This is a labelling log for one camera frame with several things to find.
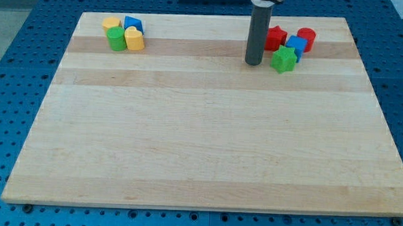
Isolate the red cylinder block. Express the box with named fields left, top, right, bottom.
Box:
left=297, top=27, right=317, bottom=53

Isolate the blue cube block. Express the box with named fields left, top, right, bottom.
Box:
left=285, top=35, right=308, bottom=63

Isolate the red star block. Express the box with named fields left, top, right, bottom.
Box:
left=264, top=26, right=288, bottom=52

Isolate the green star block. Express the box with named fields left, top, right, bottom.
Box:
left=270, top=45, right=297, bottom=74

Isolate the wooden board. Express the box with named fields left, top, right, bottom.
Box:
left=1, top=12, right=403, bottom=217

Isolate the yellow hexagon block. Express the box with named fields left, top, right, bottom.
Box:
left=101, top=16, right=122, bottom=33

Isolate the yellow heart block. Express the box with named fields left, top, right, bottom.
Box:
left=125, top=26, right=145, bottom=51

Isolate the green cylinder block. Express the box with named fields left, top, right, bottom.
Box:
left=106, top=26, right=127, bottom=52

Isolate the blue triangle block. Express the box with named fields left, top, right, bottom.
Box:
left=123, top=16, right=144, bottom=33

